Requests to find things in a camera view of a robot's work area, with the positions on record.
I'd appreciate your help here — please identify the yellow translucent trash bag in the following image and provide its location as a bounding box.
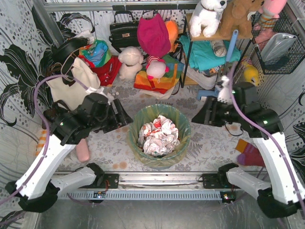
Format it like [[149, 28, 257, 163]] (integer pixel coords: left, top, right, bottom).
[[126, 104, 191, 169]]

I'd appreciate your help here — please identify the teal plastic trash bin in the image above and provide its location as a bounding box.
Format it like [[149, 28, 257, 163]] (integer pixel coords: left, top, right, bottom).
[[127, 104, 191, 170]]

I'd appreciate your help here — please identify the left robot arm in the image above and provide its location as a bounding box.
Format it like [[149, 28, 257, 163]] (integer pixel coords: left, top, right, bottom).
[[5, 93, 133, 213]]

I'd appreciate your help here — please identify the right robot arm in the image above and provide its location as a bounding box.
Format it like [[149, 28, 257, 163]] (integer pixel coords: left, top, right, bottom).
[[192, 82, 305, 219]]

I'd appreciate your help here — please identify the crumpled white paper trash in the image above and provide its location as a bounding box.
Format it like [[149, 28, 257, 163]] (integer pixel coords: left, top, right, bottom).
[[138, 115, 180, 158]]

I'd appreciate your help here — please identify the cream canvas tote bag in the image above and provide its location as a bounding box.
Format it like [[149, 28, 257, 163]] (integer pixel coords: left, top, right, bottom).
[[46, 57, 101, 110]]

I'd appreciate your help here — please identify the brown patterned bag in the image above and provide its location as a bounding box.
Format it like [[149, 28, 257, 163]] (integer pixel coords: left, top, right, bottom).
[[43, 100, 71, 127]]

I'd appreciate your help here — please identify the colourful printed cloth bag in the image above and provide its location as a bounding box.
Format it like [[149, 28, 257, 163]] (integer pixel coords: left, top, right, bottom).
[[78, 40, 112, 68]]

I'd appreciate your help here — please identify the magenta fabric bag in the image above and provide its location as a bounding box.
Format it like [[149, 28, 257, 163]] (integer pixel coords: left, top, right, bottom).
[[137, 13, 171, 58]]

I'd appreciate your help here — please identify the blue floor sweeper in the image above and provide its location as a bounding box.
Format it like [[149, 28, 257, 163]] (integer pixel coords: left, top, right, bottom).
[[197, 30, 239, 101]]

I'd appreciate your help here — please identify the pink glasses case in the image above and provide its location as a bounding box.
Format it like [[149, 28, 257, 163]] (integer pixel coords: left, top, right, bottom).
[[76, 139, 90, 163]]

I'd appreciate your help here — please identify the wooden metal shelf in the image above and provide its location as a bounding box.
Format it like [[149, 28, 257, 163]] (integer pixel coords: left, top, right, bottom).
[[179, 13, 253, 88]]

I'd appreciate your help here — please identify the red folded cloth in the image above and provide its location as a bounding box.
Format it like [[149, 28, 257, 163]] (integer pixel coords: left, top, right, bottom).
[[91, 56, 122, 86]]

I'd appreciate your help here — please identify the yellow plush duck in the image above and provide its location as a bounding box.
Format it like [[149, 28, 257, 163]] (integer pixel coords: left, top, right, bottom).
[[241, 57, 259, 86]]

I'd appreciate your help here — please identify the rainbow striped folded cloth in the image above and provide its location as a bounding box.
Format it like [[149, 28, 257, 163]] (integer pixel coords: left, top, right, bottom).
[[133, 54, 184, 94]]

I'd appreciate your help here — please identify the dark patterned cloth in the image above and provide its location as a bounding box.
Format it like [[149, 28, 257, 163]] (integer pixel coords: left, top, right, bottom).
[[255, 102, 273, 116]]

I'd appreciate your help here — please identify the pink plush doll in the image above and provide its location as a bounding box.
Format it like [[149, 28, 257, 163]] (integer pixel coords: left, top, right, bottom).
[[146, 55, 169, 80]]

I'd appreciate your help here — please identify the cream plush sheep toy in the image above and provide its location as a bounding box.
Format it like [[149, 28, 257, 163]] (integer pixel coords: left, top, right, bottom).
[[118, 46, 144, 80]]

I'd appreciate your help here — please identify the orange checked towel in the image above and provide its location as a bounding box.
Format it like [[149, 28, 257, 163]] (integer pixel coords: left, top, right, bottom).
[[35, 130, 48, 156]]

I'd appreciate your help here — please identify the black leather handbag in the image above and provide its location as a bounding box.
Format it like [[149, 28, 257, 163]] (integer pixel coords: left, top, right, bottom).
[[109, 10, 140, 53]]

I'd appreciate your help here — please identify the silver foil pouch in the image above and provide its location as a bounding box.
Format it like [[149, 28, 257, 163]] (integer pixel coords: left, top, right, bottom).
[[261, 33, 298, 62]]

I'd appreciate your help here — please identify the orange plush toy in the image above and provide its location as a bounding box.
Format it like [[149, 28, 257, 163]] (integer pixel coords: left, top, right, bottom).
[[165, 20, 179, 52]]

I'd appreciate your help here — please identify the white plush dog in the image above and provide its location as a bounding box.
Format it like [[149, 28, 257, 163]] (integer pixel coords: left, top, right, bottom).
[[189, 0, 227, 38]]

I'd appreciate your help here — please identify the brown plush bear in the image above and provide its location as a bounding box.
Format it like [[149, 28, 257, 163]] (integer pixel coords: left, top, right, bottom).
[[219, 0, 264, 38]]

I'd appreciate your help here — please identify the pink plush toy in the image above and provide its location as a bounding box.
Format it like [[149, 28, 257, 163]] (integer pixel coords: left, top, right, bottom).
[[257, 0, 287, 27]]

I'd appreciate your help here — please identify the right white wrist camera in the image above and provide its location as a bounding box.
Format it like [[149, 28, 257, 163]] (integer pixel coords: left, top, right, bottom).
[[216, 75, 233, 104]]

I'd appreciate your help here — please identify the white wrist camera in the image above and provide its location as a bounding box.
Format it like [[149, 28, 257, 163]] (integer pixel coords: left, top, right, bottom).
[[216, 75, 233, 104], [85, 87, 111, 105]]

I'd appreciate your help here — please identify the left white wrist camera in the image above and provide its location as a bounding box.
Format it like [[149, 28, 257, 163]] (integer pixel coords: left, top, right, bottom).
[[85, 87, 111, 105]]

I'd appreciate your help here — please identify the metal base rail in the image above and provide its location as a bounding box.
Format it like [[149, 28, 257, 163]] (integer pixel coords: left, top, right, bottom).
[[59, 171, 239, 203]]

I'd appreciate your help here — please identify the black wire basket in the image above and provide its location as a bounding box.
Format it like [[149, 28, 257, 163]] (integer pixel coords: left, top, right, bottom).
[[252, 11, 305, 74]]

